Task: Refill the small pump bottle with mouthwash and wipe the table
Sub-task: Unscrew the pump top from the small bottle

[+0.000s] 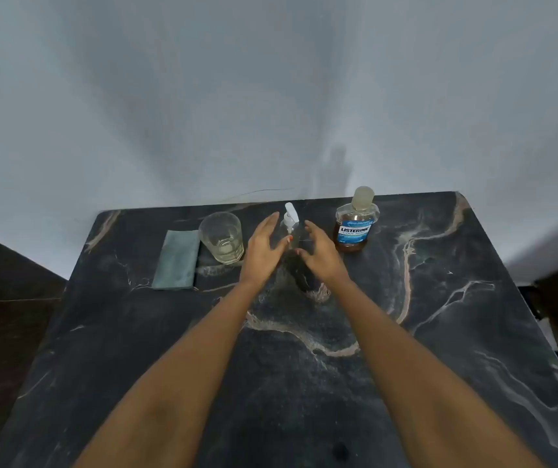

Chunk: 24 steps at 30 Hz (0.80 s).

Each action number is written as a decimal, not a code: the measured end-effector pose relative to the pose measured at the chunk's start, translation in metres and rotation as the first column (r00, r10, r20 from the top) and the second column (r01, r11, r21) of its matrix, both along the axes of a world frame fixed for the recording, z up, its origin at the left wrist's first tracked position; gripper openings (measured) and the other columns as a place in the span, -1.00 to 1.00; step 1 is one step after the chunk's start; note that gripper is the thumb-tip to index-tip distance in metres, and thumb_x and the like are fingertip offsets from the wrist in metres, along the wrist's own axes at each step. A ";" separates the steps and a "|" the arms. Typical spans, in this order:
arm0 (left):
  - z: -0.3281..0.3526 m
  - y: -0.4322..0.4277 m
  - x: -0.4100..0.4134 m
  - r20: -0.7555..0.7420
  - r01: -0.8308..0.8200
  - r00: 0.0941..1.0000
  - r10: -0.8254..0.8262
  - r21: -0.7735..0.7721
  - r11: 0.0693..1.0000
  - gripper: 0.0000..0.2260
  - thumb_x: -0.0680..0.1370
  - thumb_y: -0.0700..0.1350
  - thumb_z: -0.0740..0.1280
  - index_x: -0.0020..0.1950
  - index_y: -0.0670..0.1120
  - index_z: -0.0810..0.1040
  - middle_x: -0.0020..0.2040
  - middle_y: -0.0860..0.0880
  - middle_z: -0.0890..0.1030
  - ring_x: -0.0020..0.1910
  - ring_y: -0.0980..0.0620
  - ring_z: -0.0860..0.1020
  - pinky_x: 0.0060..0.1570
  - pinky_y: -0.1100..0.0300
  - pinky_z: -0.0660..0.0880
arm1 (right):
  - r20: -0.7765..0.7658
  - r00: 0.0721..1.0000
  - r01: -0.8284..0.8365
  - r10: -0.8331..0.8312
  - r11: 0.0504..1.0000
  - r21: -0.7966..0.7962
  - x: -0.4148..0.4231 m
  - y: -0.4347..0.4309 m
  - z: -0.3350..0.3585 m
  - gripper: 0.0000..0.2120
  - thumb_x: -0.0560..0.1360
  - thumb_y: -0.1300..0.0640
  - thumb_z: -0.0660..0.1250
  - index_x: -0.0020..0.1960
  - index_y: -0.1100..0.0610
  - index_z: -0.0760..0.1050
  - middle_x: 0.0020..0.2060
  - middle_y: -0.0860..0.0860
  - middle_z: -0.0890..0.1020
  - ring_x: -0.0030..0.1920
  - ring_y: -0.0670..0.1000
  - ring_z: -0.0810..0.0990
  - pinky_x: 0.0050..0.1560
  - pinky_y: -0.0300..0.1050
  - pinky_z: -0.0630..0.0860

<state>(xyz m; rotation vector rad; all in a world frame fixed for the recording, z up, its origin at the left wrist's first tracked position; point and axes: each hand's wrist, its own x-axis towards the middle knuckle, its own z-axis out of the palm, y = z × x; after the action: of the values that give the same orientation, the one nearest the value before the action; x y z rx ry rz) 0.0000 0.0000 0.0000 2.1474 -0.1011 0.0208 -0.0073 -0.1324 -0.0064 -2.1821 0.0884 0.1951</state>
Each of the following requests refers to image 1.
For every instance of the person's left hand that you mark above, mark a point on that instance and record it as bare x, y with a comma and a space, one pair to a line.
257, 258

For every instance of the translucent bottle cap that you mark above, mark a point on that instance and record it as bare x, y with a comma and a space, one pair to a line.
363, 197

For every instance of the white pump dispenser head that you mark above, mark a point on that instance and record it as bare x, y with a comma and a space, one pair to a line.
290, 214

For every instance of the grey-green folded cloth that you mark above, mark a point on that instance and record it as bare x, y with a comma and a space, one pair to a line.
176, 263

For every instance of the person's right hand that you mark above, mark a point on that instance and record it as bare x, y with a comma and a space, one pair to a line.
325, 263

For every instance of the black marble table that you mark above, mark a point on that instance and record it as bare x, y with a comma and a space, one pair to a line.
137, 360

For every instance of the small clear pump bottle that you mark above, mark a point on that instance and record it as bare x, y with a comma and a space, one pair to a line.
297, 239

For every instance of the Listerine mouthwash bottle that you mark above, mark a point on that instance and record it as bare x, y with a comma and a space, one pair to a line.
354, 233

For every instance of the person's right forearm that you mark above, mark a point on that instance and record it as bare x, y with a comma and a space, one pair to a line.
430, 399

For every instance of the clear drinking glass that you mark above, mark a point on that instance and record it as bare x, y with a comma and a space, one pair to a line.
220, 238

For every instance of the person's left forearm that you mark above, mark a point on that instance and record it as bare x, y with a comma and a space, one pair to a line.
176, 394

